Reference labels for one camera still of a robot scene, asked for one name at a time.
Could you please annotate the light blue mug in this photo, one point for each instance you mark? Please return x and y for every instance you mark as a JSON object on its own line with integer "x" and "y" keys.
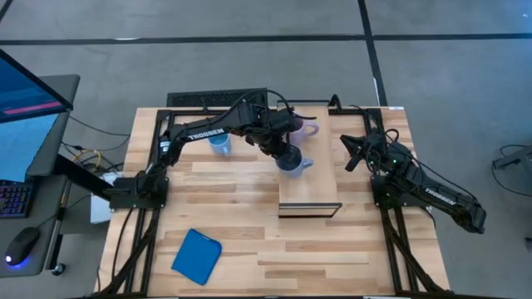
{"x": 219, "y": 143}

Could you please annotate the blue folded cloth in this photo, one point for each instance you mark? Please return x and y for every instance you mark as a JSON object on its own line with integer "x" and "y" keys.
{"x": 196, "y": 256}

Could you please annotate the white box under desk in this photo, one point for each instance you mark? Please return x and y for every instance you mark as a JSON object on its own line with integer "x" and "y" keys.
{"x": 99, "y": 207}

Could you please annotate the periwinkle grey-blue mug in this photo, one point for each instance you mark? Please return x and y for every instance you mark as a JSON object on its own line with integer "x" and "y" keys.
{"x": 297, "y": 170}

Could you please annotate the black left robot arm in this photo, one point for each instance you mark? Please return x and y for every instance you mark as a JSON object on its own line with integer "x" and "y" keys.
{"x": 208, "y": 128}

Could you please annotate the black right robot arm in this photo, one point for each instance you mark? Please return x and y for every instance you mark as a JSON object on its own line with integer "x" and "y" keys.
{"x": 432, "y": 191}

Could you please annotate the monitor with dark blue screen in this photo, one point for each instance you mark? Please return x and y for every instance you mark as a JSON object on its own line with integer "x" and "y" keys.
{"x": 29, "y": 95}

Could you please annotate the black desk caster wheel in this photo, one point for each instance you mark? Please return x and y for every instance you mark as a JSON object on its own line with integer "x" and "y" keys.
{"x": 58, "y": 269}

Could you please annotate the backlit black keyboard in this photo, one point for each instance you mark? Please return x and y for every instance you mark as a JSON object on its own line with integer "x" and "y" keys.
{"x": 14, "y": 198}

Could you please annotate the grey computer desk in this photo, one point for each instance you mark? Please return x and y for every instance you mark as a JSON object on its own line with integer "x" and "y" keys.
{"x": 50, "y": 124}

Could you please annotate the monitor with light blue screen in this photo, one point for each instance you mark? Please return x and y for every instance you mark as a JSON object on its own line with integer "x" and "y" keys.
{"x": 21, "y": 145}

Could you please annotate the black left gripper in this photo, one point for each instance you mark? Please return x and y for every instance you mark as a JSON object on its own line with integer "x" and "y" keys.
{"x": 272, "y": 137}

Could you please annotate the wooden shelf with black frame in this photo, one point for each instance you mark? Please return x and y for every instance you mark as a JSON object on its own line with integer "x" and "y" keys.
{"x": 309, "y": 187}

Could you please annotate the black computer mouse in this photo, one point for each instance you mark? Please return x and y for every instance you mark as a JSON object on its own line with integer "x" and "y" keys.
{"x": 21, "y": 246}

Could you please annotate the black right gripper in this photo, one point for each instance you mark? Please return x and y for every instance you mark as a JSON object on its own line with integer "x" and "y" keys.
{"x": 376, "y": 150}

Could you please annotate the lilac ribbed bubble mug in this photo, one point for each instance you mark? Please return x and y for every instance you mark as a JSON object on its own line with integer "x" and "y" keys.
{"x": 305, "y": 128}

